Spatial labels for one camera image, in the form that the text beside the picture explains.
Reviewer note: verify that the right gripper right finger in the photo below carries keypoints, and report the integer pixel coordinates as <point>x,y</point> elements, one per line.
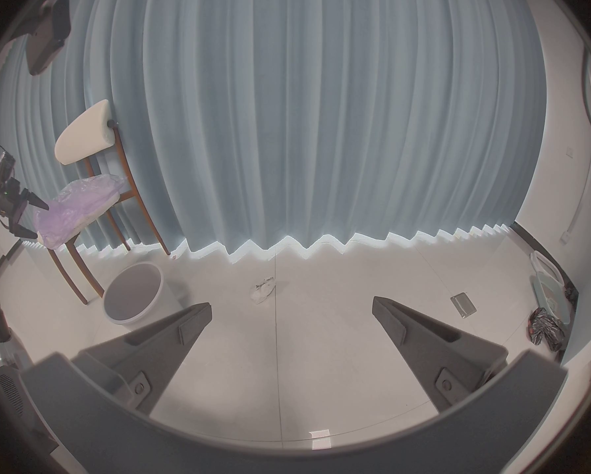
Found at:
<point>426,348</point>

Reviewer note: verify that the crumpled black plastic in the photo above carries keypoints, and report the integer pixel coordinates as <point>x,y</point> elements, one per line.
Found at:
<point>545,328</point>

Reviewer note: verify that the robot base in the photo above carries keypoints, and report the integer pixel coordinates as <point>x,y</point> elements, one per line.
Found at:
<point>9,398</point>

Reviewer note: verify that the crumpled white paper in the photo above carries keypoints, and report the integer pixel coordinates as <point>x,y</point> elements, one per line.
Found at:
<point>262,290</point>

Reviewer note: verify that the purple plastic bag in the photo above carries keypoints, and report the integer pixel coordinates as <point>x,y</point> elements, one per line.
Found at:
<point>73,210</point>

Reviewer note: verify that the white trash bin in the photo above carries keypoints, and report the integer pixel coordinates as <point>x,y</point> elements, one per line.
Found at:
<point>132,292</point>

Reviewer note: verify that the wooden chair with cream cushions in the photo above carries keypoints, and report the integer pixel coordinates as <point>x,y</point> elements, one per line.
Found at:
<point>85,131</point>

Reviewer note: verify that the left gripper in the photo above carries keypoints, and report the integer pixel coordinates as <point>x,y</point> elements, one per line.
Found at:
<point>3,199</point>

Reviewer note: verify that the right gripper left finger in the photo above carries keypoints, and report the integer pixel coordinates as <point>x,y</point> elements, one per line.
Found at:
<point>169,348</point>

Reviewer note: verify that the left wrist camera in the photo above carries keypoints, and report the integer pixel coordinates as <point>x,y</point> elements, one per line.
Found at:
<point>5,164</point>

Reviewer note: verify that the blue-green curtain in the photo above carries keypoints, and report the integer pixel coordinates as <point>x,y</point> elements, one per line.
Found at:
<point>300,116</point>

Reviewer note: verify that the pale green dustpan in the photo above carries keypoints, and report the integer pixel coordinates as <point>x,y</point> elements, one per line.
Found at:
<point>548,289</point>

